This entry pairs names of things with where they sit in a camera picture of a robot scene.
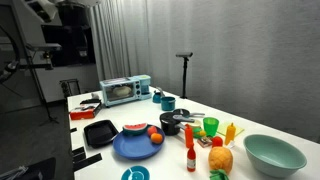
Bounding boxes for black pot lid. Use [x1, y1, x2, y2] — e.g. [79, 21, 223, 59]
[159, 111, 196, 124]

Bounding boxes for teal cooking pot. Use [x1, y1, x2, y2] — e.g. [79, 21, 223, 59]
[160, 96, 177, 112]

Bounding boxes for small black pot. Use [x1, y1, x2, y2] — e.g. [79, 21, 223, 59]
[159, 112, 187, 137]

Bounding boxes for teal kettle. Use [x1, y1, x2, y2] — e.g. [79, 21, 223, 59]
[152, 87, 166, 104]

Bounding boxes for small teal frying pan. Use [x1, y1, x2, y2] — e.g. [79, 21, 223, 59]
[172, 108, 206, 120]

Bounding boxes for light blue toaster oven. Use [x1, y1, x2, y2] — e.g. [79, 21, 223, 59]
[99, 74, 153, 108]

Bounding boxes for red toy apple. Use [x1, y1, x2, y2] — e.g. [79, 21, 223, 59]
[147, 125, 158, 137]

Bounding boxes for toy watermelon slice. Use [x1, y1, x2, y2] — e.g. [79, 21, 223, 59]
[122, 122, 149, 137]

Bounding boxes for toy orange fruit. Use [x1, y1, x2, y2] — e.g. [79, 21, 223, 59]
[150, 132, 164, 145]

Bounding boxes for orange-red ketchup bottle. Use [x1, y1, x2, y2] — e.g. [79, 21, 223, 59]
[184, 123, 195, 149]

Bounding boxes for green and yellow toy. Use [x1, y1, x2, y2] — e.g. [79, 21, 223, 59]
[192, 127, 207, 139]

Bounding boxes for blue plate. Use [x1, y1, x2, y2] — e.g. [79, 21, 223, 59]
[112, 124, 166, 160]

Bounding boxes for green plastic cup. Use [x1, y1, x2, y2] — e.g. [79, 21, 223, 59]
[202, 116, 220, 138]

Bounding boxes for small brown toy box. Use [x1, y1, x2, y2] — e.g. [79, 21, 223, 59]
[196, 135, 213, 148]

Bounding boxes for black baking tray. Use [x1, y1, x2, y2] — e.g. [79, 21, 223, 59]
[83, 119, 120, 149]

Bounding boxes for red toy tomato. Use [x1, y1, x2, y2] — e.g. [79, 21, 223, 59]
[211, 135, 224, 148]

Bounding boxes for small red sauce bottle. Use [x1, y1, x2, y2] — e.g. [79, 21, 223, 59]
[186, 143, 197, 173]

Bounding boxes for red cardboard box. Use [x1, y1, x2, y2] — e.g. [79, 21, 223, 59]
[69, 102, 103, 121]

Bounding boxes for yellow mustard bottle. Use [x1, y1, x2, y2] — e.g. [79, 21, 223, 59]
[224, 122, 237, 146]

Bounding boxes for yellow-green mat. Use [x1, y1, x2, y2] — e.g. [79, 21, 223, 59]
[216, 121, 245, 138]

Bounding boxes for orange toy pineapple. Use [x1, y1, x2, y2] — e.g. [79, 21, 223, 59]
[208, 146, 234, 175]

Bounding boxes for short black tape strip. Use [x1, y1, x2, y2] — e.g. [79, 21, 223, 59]
[71, 146, 86, 157]

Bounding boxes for long black tape strip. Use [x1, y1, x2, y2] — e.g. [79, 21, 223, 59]
[73, 153, 103, 173]

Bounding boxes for black monitor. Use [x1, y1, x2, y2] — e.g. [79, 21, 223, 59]
[41, 23, 97, 68]

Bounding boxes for black light stand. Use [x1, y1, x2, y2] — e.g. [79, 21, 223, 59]
[9, 0, 60, 126]

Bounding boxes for mint green bowl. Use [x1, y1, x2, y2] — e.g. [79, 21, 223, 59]
[242, 134, 308, 178]

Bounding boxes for black camera on stand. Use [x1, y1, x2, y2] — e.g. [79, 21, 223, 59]
[175, 51, 194, 100]

